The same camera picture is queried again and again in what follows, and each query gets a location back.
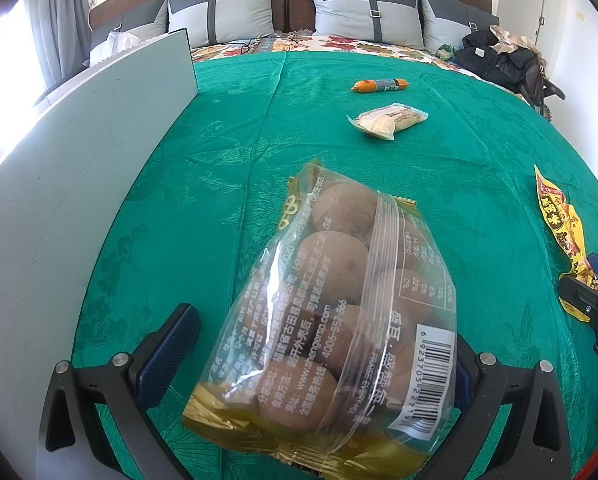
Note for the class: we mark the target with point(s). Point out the yellow snack packet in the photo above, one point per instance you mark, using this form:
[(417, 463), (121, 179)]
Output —
[(566, 230)]

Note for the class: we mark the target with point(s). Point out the eyeglasses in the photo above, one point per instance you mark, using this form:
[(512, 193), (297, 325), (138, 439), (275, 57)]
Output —
[(259, 44)]

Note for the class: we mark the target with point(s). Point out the orange red cloth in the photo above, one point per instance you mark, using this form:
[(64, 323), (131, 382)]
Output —
[(596, 452)]

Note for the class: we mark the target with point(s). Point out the orange sausage stick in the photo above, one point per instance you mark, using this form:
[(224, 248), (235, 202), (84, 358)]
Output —
[(379, 85)]

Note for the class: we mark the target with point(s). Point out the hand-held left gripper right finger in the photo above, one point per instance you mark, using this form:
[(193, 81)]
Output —
[(463, 390)]

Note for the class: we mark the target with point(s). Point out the floral bedsheet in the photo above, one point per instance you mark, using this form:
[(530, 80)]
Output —
[(359, 45)]

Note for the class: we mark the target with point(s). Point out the black chair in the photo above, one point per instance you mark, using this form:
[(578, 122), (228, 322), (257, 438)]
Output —
[(551, 95)]

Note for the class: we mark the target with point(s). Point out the clear bag of brown balls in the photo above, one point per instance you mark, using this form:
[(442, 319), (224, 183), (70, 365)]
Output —
[(324, 320)]

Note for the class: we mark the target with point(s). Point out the green patterned tablecloth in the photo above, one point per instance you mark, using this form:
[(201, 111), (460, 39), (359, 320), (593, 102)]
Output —
[(219, 170)]

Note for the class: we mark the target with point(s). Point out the black jacket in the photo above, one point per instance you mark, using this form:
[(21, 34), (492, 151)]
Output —
[(499, 62)]

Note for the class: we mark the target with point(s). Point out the small beige cake packet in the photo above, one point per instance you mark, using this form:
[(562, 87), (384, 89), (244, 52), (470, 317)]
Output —
[(386, 120)]

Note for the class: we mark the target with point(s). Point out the grey board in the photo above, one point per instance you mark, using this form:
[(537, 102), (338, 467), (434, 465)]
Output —
[(64, 185)]

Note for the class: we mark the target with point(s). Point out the white plastic bag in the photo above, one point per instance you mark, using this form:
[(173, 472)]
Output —
[(116, 42)]

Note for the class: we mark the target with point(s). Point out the grey curtain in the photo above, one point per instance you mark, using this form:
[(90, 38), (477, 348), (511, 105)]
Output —
[(59, 25)]

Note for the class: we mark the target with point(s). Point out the grey pillow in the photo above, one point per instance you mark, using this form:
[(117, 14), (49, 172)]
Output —
[(364, 7), (134, 20), (449, 20), (224, 7)]

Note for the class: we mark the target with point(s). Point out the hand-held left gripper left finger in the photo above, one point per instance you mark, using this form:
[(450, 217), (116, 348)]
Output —
[(171, 355)]

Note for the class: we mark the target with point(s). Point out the beige cloth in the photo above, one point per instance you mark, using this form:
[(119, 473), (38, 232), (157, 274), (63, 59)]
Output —
[(516, 40)]

